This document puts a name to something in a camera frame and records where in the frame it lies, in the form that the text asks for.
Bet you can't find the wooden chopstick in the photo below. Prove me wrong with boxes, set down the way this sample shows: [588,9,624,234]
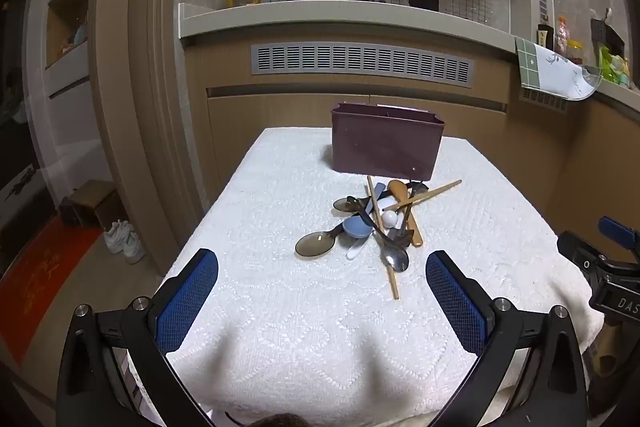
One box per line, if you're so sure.
[367,176,400,300]
[385,180,463,212]

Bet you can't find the white textured towel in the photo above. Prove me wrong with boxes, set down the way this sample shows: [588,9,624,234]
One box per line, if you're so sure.
[127,127,603,418]

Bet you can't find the metal bottle opener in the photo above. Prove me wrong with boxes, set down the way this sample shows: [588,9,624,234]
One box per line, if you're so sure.
[387,202,417,249]

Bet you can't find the large translucent brown spoon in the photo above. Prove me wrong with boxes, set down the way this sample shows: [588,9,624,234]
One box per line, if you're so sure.
[295,222,351,259]

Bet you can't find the wooden spoon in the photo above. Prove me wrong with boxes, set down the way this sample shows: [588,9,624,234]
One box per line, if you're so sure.
[388,179,425,249]

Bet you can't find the small grey vent grille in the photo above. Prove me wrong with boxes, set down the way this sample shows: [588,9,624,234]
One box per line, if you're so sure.
[517,86,571,112]

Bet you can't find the red capped bottle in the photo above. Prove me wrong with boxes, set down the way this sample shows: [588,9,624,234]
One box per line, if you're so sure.
[555,14,571,55]

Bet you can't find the red floor mat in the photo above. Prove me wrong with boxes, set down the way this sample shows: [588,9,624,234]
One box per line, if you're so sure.
[0,212,103,365]

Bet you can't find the purple plastic cutlery holder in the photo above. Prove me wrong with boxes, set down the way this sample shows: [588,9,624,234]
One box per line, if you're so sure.
[330,103,446,182]

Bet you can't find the metal spoon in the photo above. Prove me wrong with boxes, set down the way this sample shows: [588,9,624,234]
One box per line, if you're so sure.
[381,202,413,272]

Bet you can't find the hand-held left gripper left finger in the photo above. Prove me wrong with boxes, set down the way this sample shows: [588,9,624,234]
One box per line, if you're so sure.
[56,248,221,427]

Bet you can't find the cardboard box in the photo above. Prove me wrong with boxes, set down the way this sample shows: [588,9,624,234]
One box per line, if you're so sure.
[67,179,123,228]

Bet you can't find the small translucent dark spoon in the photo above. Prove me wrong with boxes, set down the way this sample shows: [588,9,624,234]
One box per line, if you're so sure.
[333,195,381,235]

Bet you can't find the person's right hand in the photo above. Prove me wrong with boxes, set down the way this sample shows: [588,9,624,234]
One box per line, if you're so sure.
[597,314,632,378]

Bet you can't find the long grey vent grille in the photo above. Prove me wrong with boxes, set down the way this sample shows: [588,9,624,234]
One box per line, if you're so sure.
[250,43,475,88]

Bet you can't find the green and white dish towel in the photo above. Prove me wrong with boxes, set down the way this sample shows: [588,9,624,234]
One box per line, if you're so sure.
[515,36,598,100]

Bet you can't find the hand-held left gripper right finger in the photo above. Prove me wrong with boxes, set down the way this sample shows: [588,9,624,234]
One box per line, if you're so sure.
[425,250,588,427]

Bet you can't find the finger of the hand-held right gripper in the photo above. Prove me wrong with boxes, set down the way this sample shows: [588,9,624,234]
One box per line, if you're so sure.
[556,231,608,278]
[599,216,640,255]

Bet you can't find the black wall rack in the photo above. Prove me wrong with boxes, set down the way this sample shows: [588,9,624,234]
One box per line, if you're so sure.
[590,9,626,58]

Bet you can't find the green packets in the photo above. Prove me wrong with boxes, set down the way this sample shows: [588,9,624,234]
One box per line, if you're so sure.
[597,46,631,85]

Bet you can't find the grey stone kitchen counter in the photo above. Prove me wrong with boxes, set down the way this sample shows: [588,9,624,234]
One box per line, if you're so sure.
[178,0,640,108]

